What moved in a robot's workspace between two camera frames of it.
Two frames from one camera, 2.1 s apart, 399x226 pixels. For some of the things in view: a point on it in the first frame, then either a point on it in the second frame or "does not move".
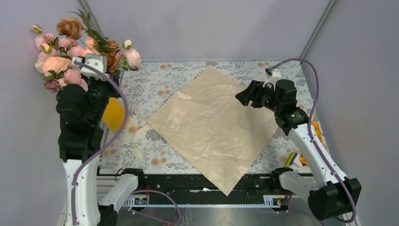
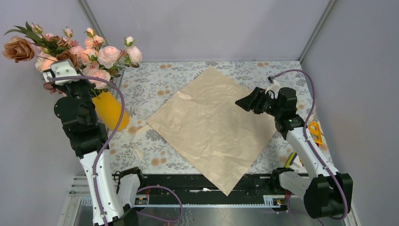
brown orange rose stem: [73, 29] → [22, 49]
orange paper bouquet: [206, 120] does not move
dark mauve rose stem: [52, 85] does not move
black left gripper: [115, 92] → [90, 84]
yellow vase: [114, 114] does not move
